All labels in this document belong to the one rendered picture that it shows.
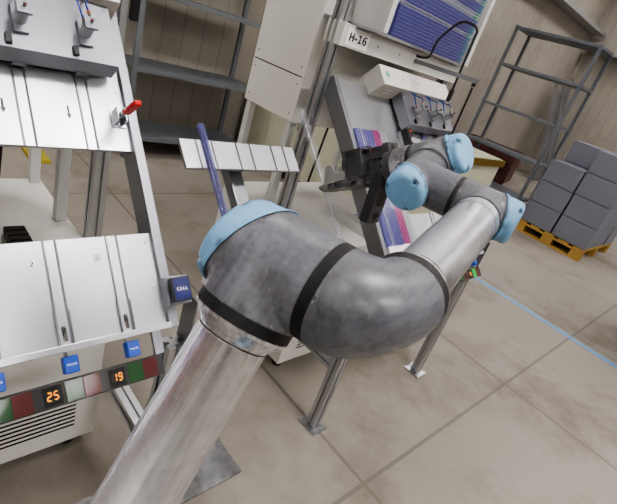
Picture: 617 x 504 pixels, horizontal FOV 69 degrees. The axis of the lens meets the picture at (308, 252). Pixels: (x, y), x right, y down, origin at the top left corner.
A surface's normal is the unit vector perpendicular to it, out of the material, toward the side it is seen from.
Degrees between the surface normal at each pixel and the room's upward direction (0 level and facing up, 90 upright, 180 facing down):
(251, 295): 63
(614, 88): 90
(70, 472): 0
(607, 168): 90
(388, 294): 44
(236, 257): 69
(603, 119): 90
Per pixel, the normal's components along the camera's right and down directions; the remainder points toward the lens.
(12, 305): 0.67, -0.22
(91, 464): 0.29, -0.86
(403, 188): -0.59, 0.52
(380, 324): 0.26, 0.27
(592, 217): -0.72, 0.09
